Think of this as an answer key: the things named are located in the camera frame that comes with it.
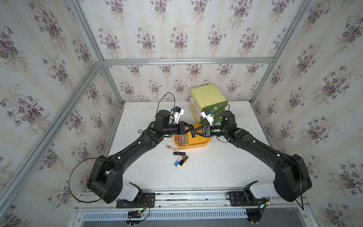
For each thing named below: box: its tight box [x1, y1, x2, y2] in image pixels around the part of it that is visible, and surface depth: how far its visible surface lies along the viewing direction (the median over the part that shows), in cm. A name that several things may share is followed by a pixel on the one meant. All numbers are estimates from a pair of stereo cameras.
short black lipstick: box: [172, 151, 186, 156], surface depth 91 cm
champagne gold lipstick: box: [178, 135, 183, 145], surface depth 97 cm
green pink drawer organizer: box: [189, 84, 229, 124], surface depth 95 cm
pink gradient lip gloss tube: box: [165, 144, 180, 152], surface depth 95 cm
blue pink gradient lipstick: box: [173, 155, 183, 167], surface depth 88 cm
